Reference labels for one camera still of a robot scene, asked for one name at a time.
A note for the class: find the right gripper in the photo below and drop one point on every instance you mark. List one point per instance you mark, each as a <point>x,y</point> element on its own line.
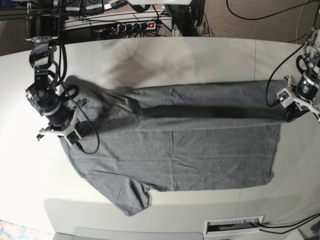
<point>62,119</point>

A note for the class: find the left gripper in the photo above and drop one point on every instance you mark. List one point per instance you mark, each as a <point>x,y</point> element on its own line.
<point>304,94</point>

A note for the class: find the grey T-shirt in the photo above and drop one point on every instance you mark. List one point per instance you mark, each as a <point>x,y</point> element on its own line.
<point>189,137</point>

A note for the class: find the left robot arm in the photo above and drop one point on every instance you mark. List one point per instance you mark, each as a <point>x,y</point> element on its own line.
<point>309,61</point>

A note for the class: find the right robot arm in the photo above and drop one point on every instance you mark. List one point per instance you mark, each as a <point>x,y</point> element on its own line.
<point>48,95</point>

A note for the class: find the black power strip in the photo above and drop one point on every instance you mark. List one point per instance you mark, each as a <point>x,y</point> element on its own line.
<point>115,30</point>

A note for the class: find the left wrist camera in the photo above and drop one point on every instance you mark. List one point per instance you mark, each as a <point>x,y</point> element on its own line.
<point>285,97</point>

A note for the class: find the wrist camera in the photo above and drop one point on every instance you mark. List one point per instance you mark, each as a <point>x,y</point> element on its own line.
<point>73,137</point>
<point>285,97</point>

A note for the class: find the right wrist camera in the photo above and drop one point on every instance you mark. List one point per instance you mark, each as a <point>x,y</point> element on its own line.
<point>73,137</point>

